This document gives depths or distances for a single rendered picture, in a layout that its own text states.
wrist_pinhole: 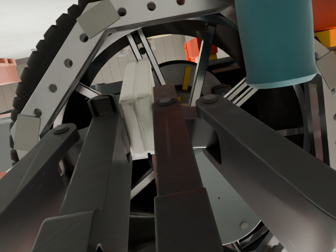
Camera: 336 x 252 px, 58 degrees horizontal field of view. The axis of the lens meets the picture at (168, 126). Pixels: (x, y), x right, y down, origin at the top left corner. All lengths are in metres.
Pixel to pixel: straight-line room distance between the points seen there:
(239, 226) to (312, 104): 0.30
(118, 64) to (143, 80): 6.42
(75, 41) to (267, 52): 0.27
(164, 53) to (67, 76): 6.02
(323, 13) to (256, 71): 0.61
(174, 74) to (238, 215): 0.62
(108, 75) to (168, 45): 1.41
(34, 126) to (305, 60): 0.39
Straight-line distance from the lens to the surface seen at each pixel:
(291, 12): 0.39
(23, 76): 0.59
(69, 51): 0.48
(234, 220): 0.39
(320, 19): 1.00
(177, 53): 6.48
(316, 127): 0.62
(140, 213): 0.82
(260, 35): 0.39
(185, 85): 0.94
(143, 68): 0.18
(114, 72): 6.59
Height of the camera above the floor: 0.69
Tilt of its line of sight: 11 degrees up
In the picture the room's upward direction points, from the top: 169 degrees clockwise
